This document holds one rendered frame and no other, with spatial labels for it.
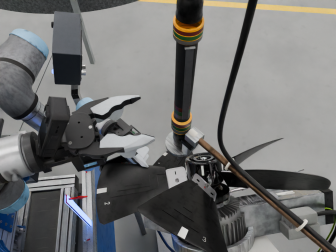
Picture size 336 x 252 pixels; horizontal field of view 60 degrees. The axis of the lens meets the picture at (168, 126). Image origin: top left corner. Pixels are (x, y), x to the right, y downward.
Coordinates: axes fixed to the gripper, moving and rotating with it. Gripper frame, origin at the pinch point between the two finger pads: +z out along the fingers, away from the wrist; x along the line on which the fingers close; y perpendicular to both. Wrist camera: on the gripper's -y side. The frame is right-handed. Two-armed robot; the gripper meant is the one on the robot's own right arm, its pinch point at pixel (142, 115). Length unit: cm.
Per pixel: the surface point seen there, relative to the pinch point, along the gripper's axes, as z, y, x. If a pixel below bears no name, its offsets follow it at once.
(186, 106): 8.3, 0.4, 0.3
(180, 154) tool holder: 7.6, 18.9, 0.7
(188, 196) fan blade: 7.9, 30.1, 7.8
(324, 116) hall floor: 165, 164, -59
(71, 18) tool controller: -11, 40, -85
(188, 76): 8.4, -7.4, 0.0
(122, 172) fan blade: -7.1, 47.0, -11.8
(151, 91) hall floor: 33, 164, -131
